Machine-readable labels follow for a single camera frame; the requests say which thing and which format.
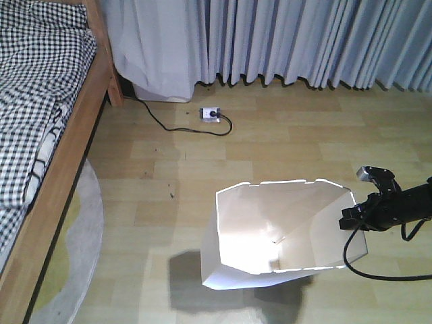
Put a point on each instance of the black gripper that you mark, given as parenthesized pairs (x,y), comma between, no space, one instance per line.
(374,214)

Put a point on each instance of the white trash bin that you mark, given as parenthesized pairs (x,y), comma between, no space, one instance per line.
(260,235)

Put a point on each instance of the white floor power socket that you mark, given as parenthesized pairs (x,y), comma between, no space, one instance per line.
(210,114)

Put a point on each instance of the light grey curtain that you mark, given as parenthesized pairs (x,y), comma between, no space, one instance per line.
(164,48)

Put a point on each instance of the grey round rug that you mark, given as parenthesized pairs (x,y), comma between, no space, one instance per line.
(75,256)

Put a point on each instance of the black white checkered bedding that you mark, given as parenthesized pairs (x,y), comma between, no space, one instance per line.
(46,51)

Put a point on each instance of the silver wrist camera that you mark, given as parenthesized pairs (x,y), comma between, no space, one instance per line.
(371,174)

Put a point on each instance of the wooden bed frame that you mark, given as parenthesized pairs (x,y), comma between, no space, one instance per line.
(28,260)

